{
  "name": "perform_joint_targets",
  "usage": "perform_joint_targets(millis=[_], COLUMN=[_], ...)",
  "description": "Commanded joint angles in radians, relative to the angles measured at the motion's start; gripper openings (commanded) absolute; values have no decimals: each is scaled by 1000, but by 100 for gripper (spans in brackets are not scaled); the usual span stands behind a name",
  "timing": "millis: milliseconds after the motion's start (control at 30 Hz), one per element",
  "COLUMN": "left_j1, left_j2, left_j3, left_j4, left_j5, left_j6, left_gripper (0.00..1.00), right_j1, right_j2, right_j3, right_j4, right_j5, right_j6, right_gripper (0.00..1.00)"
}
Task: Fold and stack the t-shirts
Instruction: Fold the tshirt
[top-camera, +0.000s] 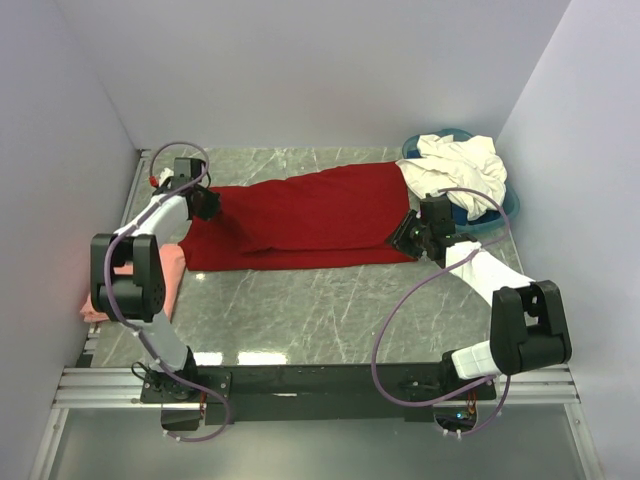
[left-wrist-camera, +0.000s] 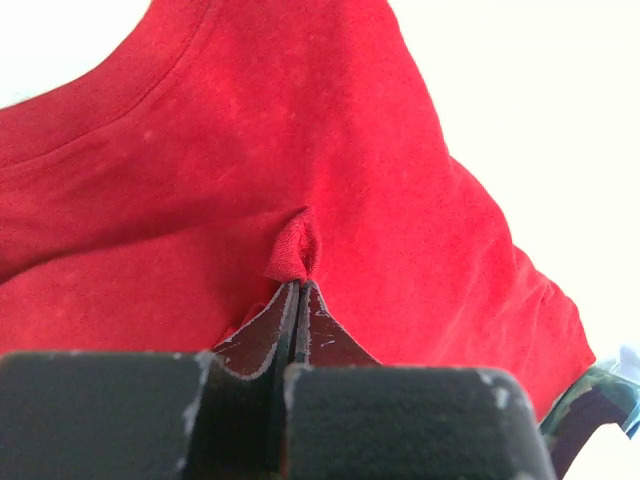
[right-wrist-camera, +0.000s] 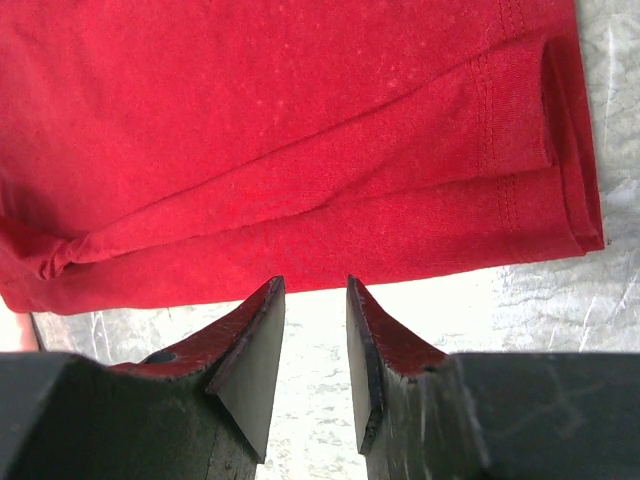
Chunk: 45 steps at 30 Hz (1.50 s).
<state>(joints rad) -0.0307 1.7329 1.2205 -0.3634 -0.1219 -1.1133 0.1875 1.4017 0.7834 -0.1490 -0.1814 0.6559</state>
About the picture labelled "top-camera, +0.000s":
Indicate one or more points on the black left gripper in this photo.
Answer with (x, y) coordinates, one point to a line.
(212, 207)

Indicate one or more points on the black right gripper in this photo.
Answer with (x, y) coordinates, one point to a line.
(399, 235)

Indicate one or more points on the red t shirt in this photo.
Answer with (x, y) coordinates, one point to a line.
(339, 217)

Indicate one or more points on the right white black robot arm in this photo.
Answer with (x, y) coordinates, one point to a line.
(528, 327)

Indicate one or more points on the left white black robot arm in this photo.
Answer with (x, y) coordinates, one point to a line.
(127, 282)

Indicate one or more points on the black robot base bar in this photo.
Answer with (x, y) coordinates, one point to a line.
(310, 392)

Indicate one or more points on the blue t shirt in basket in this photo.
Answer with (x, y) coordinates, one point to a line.
(460, 216)

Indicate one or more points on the folded pink t shirt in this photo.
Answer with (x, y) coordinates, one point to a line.
(173, 266)

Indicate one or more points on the white crumpled t shirt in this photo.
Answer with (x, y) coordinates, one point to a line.
(470, 171)

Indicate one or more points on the teal plastic laundry basket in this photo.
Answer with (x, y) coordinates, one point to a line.
(511, 203)

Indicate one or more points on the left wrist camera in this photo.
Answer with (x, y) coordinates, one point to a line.
(157, 180)

